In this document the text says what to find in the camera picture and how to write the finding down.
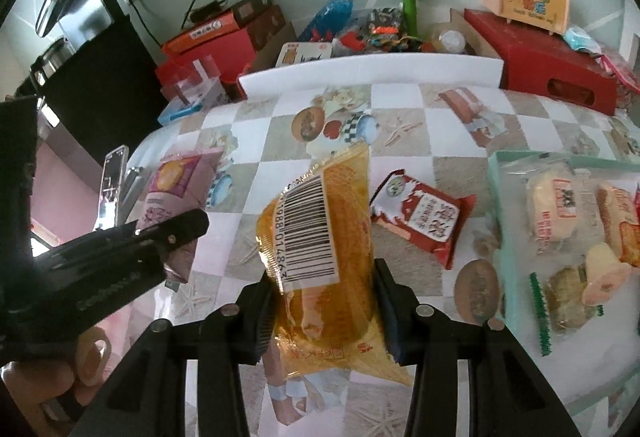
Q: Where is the red gift box left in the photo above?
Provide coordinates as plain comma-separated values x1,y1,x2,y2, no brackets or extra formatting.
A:
154,6,289,100

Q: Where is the large red gift box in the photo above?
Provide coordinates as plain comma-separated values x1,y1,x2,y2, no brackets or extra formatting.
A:
463,8,617,116

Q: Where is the yellow cake clear packet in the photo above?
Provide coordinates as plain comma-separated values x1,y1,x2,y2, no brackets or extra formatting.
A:
255,142,410,385

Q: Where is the pile of small toys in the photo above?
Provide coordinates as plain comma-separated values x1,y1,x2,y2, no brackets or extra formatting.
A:
332,7,437,58

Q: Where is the card game box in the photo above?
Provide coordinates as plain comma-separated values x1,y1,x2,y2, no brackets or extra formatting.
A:
274,42,333,68

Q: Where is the blue wipes packet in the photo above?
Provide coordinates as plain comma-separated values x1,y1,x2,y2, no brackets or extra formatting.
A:
563,24,602,57

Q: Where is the pink swiss roll packet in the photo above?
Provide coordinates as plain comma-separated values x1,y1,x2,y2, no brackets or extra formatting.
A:
136,148,224,283

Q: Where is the green dumbbell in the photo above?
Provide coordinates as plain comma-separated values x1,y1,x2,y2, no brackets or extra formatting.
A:
391,0,426,39

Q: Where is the blue drink bottle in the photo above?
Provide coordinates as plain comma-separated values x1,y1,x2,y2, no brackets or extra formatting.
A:
297,0,356,42

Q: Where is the orange flat box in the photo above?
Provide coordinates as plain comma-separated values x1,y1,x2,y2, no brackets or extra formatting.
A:
160,0,272,56

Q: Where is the clear plastic box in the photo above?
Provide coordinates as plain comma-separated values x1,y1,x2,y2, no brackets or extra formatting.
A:
157,56,231,126

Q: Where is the person left hand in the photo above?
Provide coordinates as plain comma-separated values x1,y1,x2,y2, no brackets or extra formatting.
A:
1,325,113,436

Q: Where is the red patterned pouch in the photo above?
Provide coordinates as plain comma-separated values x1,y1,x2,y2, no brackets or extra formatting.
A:
597,46,640,95

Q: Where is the smartphone on stand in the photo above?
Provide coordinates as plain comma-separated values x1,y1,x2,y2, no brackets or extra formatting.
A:
94,145,129,230

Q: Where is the steel kettle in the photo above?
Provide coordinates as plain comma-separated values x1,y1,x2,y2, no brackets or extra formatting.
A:
30,36,75,86

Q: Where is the round cracker clear packet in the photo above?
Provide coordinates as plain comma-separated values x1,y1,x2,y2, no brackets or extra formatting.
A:
528,265,604,357

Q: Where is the teal shallow tray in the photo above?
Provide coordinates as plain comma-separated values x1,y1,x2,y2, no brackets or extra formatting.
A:
488,151,639,419

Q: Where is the red milk biscuit packet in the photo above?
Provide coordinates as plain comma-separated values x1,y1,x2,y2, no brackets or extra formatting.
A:
369,168,476,270

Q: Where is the steamed bun clear packet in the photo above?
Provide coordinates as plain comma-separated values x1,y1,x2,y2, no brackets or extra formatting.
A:
499,153,604,254

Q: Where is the orange bread packet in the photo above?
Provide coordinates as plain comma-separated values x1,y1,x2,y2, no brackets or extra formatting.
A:
596,183,640,268

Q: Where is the black cabinet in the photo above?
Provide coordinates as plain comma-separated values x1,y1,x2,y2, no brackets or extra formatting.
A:
38,16,167,163

